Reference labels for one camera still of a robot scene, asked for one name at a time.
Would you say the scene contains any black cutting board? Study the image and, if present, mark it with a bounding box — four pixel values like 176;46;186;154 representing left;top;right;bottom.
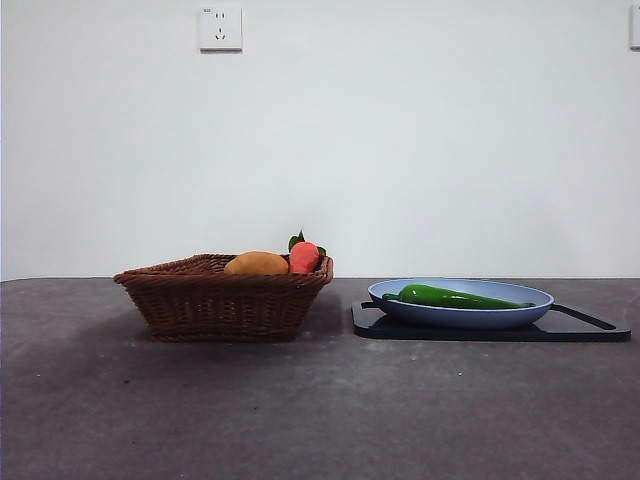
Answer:
350;299;633;345

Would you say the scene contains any green pepper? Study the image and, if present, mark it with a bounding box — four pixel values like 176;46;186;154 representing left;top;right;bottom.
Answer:
381;283;537;311

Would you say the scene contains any blue round plate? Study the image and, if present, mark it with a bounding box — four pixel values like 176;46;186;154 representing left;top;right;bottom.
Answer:
367;277;556;331

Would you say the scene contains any orange carrot with green leaves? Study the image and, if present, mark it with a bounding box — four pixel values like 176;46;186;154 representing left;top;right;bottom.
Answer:
287;229;329;275

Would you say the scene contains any white wall socket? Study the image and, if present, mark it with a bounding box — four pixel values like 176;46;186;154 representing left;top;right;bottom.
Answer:
199;5;244;54

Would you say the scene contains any brown wicker basket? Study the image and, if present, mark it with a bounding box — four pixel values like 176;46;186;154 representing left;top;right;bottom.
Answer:
112;253;335;344

